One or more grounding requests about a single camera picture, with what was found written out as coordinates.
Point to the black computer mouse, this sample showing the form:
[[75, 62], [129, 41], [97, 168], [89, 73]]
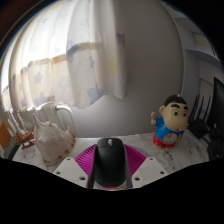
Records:
[[110, 163]]

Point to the orange wooden chair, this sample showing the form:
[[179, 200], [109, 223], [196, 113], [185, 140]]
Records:
[[4, 135]]

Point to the white star-print curtain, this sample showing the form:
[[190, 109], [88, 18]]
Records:
[[66, 56]]

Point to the white shelf unit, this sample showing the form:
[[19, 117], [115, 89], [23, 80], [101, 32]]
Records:
[[196, 63]]

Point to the white printed tablecloth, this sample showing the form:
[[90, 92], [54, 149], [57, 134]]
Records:
[[193, 150]]

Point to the black monitor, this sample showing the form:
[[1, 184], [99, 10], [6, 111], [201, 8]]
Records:
[[218, 106]]

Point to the wooden model sailing ship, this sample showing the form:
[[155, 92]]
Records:
[[24, 136]]

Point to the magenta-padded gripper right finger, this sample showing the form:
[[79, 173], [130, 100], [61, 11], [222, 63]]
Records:
[[136, 160]]

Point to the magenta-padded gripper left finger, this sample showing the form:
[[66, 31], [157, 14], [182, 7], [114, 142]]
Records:
[[83, 161]]

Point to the cartoon boy figurine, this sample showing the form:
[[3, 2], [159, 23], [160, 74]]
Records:
[[170, 123]]

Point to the large white conch shell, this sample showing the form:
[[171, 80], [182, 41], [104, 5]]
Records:
[[53, 141]]

